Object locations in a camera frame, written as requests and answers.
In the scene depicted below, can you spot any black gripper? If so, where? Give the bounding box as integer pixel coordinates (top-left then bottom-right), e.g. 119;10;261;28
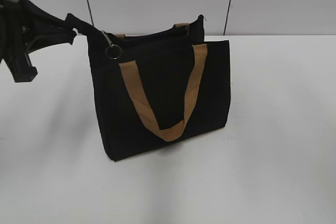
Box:
0;0;91;83

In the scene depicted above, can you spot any metal zipper pull ring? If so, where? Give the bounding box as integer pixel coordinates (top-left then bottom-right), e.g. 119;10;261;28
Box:
101;30;122;60

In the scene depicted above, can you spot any black canvas tote bag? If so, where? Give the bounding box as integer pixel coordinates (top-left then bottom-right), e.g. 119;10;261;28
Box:
85;15;231;162

